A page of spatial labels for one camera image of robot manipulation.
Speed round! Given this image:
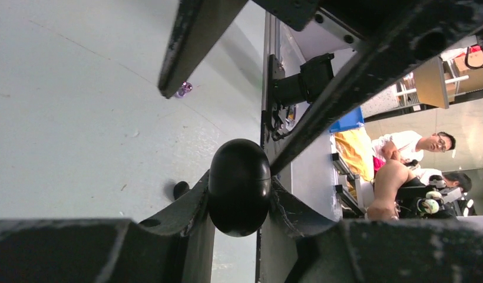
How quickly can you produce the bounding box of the black earbud charging case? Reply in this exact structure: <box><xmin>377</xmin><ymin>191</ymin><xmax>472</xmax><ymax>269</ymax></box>
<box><xmin>208</xmin><ymin>139</ymin><xmax>272</xmax><ymax>238</ymax></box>

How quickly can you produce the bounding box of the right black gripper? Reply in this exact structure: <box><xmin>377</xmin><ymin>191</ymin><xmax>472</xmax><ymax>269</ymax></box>
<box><xmin>255</xmin><ymin>0</ymin><xmax>483</xmax><ymax>175</ymax></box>

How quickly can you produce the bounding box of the yellow bag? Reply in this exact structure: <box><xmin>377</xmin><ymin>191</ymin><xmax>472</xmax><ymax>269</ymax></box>
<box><xmin>333</xmin><ymin>127</ymin><xmax>374</xmax><ymax>181</ymax></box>

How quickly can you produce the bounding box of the blue plastic bin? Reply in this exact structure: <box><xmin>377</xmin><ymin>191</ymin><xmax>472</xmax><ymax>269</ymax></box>
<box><xmin>329</xmin><ymin>107</ymin><xmax>364</xmax><ymax>133</ymax></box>

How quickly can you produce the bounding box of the black earbud centre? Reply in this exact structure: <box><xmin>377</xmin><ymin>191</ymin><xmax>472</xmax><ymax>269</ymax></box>
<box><xmin>173</xmin><ymin>181</ymin><xmax>190</xmax><ymax>200</ymax></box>

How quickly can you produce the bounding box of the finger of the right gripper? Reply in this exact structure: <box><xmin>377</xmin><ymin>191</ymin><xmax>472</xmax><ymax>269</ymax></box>
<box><xmin>157</xmin><ymin>0</ymin><xmax>247</xmax><ymax>98</ymax></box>

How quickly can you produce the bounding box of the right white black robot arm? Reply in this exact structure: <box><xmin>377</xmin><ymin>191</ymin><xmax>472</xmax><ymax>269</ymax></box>
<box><xmin>157</xmin><ymin>1</ymin><xmax>483</xmax><ymax>173</ymax></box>

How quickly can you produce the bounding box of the seated person white shirt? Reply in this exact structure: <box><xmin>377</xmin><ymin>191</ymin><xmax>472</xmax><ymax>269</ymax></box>
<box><xmin>366</xmin><ymin>130</ymin><xmax>457</xmax><ymax>221</ymax></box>

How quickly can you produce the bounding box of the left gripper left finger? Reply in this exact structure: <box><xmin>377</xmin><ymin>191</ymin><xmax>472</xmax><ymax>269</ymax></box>
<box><xmin>0</xmin><ymin>175</ymin><xmax>214</xmax><ymax>282</ymax></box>

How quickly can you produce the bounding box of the purple earbud centre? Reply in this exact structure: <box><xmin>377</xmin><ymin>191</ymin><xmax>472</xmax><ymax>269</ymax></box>
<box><xmin>175</xmin><ymin>81</ymin><xmax>193</xmax><ymax>98</ymax></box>

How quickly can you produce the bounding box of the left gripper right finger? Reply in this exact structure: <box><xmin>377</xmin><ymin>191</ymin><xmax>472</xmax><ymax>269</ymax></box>
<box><xmin>257</xmin><ymin>179</ymin><xmax>483</xmax><ymax>282</ymax></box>

